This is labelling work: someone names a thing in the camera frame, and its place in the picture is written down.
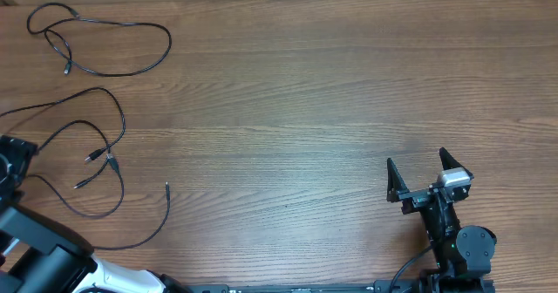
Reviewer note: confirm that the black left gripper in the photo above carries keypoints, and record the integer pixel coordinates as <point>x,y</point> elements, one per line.
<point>19,151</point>

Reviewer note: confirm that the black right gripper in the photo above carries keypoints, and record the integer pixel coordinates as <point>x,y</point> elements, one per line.
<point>416,199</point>

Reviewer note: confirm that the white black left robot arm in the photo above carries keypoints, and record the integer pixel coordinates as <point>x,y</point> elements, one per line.
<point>58,259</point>

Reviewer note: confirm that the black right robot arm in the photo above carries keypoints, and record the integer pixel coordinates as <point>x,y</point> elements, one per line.
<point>463,254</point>

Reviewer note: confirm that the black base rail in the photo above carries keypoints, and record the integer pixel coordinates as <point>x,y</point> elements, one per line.
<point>379,286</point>

